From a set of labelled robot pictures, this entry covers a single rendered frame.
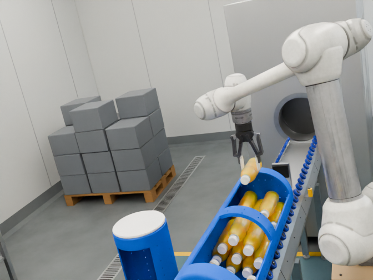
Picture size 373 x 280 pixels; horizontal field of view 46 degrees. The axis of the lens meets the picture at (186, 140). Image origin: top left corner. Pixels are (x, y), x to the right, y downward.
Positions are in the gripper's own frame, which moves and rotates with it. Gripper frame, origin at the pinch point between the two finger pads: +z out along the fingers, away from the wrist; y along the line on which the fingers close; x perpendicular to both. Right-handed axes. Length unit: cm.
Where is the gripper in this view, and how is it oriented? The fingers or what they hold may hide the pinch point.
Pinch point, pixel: (250, 164)
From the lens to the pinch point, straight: 201.7
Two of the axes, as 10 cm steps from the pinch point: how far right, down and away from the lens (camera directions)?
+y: 9.1, -0.7, -4.2
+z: 2.0, 9.4, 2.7
